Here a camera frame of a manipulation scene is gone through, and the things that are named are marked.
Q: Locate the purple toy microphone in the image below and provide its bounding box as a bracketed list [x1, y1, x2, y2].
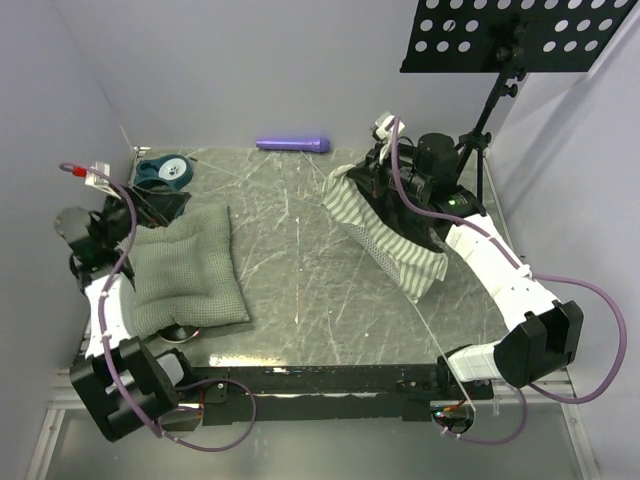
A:
[255, 137, 330, 154]

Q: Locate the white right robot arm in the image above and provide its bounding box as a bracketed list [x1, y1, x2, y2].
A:
[347, 132, 584, 399]

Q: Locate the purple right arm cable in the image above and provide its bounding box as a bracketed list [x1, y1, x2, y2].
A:
[389, 115, 628, 445]

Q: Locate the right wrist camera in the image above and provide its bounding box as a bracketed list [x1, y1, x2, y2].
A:
[371, 111, 395, 143]

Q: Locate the green checkered pet cushion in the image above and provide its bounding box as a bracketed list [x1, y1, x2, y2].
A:
[129, 203, 250, 338]

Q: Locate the green striped pet tent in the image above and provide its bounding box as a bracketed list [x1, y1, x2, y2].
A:
[322, 164, 450, 304]

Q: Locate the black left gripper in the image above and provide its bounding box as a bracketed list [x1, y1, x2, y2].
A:
[98, 182, 190, 250]

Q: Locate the round metal lid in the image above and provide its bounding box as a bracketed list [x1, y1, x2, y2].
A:
[158, 325, 200, 344]

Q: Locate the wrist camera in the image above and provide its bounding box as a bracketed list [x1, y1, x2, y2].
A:
[371, 111, 395, 143]
[84, 162, 120, 198]

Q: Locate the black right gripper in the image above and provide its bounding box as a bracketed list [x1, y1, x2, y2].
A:
[348, 140, 433, 200]

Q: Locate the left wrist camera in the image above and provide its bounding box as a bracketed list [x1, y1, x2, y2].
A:
[84, 162, 120, 198]

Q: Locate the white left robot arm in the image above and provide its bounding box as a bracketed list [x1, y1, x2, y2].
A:
[55, 187, 198, 442]

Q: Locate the teal double pet bowl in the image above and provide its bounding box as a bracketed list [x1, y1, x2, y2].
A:
[134, 154, 194, 191]

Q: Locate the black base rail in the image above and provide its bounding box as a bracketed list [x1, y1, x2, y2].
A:
[134, 363, 496, 435]

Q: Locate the black music stand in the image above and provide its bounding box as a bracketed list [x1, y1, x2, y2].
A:
[400, 1, 635, 203]

